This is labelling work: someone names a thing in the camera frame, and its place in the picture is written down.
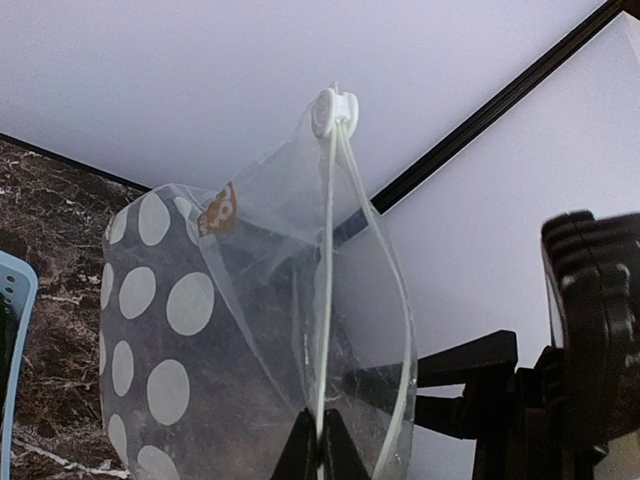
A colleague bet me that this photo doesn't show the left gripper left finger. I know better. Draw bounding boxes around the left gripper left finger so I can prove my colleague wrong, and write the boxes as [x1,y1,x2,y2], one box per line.
[270,409,318,480]

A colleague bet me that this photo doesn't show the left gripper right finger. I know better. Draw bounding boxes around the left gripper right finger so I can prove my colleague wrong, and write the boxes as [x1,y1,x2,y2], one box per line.
[320,409,370,480]

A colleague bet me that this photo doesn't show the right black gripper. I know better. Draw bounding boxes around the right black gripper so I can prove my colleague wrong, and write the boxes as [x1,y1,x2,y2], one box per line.
[414,330,639,479]

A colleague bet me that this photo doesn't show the polka dot zip bag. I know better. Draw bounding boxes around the polka dot zip bag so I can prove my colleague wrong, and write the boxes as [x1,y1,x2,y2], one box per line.
[99,86,417,479]

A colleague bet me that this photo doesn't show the light blue plastic basket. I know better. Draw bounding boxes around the light blue plastic basket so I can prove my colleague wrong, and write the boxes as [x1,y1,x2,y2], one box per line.
[0,249,39,441]

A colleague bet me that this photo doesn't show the right black frame post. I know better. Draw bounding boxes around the right black frame post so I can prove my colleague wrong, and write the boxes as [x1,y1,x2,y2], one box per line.
[329,0,631,246]

